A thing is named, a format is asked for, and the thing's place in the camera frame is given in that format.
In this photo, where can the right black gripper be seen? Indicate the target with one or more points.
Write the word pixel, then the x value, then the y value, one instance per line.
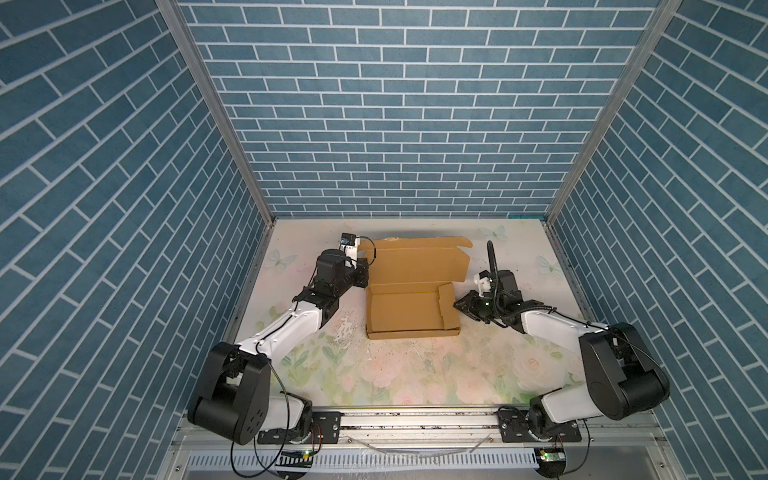
pixel 469 303

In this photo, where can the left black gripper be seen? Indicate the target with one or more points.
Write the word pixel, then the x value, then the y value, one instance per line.
pixel 360 269

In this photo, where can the brown cardboard box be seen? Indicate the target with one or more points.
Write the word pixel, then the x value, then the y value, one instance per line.
pixel 410 292

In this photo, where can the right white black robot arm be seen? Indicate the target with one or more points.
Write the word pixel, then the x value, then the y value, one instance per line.
pixel 620 377

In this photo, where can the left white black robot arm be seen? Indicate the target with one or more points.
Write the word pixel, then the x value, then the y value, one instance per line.
pixel 232 397

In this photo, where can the right green circuit board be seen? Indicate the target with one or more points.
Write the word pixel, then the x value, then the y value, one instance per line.
pixel 551 456

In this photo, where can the green circuit board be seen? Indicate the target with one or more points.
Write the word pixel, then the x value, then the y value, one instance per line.
pixel 295 459
pixel 551 456

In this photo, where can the left green circuit board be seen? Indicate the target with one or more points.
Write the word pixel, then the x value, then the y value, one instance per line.
pixel 295 459

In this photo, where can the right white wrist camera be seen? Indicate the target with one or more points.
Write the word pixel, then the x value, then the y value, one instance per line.
pixel 484 283

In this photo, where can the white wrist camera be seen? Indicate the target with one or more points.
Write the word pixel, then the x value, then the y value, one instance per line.
pixel 484 283
pixel 349 245

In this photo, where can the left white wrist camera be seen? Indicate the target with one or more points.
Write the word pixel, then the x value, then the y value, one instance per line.
pixel 349 245

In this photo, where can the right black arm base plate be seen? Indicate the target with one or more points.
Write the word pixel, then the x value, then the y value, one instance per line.
pixel 533 426

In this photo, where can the aluminium mounting rail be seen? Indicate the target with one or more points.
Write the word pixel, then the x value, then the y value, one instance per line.
pixel 462 427

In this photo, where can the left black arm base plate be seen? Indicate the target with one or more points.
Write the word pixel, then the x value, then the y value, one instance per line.
pixel 324 425

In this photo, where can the white slotted cable duct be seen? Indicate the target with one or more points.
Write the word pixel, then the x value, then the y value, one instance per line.
pixel 367 461

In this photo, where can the left aluminium corner post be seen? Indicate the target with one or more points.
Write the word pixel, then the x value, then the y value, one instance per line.
pixel 172 14

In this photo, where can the aluminium corner post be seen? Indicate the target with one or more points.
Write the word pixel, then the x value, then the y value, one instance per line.
pixel 657 25
pixel 172 14

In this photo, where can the right aluminium corner post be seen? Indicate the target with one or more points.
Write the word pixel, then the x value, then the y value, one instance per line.
pixel 657 25

